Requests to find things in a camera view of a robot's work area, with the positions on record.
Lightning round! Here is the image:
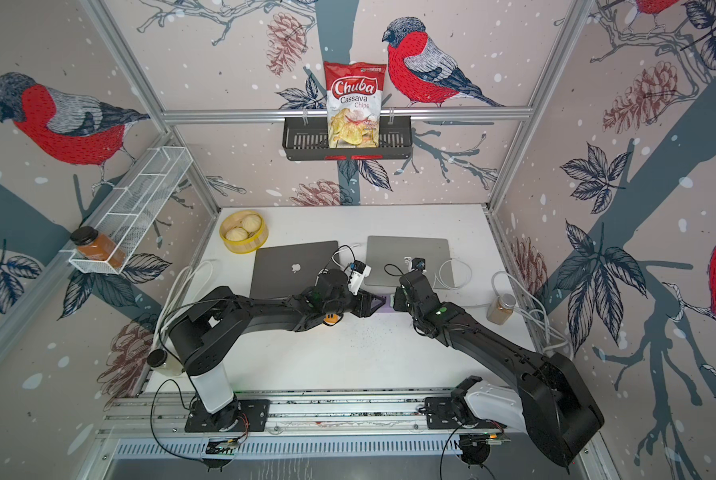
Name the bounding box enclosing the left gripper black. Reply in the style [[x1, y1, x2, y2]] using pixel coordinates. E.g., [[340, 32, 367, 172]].
[[324, 287, 388, 319]]

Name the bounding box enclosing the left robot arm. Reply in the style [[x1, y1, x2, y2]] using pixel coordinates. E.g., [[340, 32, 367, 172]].
[[166, 269, 387, 416]]

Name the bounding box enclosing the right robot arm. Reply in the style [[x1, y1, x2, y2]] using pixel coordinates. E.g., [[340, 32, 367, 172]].
[[394, 270, 605, 467]]

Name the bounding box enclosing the silver laptop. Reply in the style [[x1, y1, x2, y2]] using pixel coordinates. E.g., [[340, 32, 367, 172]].
[[365, 235, 455, 288]]

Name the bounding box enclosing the dark grey laptop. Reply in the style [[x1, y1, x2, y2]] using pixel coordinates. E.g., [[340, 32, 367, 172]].
[[250, 240, 338, 299]]

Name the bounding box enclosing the purple power strip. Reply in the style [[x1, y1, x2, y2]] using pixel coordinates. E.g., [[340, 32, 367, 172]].
[[377, 295, 396, 314]]

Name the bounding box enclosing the orange power strip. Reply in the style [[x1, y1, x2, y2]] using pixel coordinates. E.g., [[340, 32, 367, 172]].
[[323, 314, 342, 326]]

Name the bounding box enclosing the brown spice jar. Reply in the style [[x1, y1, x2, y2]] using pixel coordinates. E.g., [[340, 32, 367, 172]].
[[487, 293, 517, 325]]

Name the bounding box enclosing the right steamed bun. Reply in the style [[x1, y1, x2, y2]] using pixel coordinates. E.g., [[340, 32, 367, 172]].
[[241, 214, 263, 236]]

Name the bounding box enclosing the steamed bun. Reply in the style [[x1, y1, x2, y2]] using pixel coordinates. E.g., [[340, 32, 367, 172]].
[[241, 214, 263, 236], [224, 227, 250, 242]]

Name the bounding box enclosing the yellow wooden steamer basket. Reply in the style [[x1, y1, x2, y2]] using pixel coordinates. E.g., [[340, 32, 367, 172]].
[[220, 210, 269, 254]]

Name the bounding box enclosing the left steamed bun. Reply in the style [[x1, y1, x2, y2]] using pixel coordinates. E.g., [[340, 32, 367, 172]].
[[224, 227, 250, 242]]

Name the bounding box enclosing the cassava chips bag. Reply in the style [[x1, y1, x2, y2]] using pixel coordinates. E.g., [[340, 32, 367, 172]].
[[324, 62, 387, 148]]

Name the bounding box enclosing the orange spice jar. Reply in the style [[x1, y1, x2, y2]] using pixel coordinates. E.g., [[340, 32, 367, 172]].
[[70, 226, 126, 269]]

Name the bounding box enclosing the white charging cable right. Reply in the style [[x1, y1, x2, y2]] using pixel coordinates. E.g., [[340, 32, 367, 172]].
[[432, 256, 474, 292]]

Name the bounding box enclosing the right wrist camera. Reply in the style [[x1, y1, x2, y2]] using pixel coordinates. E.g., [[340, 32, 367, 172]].
[[409, 257, 427, 273]]

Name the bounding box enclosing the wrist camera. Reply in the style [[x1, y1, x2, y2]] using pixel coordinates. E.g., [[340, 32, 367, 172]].
[[348, 260, 371, 295], [409, 257, 427, 273]]

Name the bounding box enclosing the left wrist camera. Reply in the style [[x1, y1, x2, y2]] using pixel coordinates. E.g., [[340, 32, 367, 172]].
[[348, 260, 371, 295]]

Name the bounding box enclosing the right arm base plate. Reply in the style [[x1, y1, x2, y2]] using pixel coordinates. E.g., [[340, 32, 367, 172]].
[[417, 397, 505, 432]]

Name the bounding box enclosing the thick white cables right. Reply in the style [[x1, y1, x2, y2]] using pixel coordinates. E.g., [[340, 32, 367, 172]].
[[491, 269, 575, 361]]

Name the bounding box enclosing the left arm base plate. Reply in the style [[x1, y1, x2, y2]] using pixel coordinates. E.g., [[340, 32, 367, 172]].
[[185, 398, 270, 433]]

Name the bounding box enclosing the thick white cable left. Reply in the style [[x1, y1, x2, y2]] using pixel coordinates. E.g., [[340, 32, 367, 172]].
[[150, 259, 215, 352]]

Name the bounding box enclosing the black wire basket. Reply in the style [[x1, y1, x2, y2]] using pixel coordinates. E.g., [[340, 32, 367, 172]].
[[282, 116, 413, 161]]

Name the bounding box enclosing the white wire shelf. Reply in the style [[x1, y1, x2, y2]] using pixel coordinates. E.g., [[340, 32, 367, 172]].
[[69, 146, 193, 274]]

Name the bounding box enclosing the aluminium frame crossbar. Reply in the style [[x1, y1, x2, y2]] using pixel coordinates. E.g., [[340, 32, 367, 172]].
[[160, 106, 534, 126]]

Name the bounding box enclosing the aluminium frame post left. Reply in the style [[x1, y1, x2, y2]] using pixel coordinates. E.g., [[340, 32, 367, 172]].
[[79, 0, 221, 216]]

